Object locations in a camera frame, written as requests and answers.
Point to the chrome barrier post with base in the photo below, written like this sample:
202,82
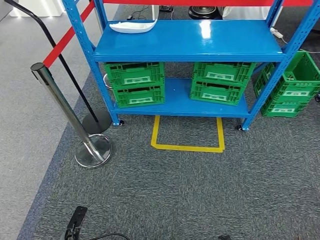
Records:
62,99

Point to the seated person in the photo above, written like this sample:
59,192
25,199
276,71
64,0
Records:
250,12

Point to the green plastic crate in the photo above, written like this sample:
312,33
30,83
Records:
295,89
220,82
135,84

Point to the black box under desk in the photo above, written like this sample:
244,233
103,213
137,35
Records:
166,8

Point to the red barrier belt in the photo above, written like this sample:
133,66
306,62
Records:
200,2
65,39

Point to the black power adapter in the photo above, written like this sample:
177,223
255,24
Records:
129,17

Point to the yellow floor tape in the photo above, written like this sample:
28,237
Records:
187,148

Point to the white plastic trim part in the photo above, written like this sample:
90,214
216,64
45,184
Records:
132,27

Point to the white power strip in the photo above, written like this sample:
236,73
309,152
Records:
276,32

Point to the blue metal shelf rack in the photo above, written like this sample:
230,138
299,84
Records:
187,39

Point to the black round stool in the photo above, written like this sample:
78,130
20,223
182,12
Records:
202,12

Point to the dark barrier post with base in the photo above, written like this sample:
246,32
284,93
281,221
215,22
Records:
97,122

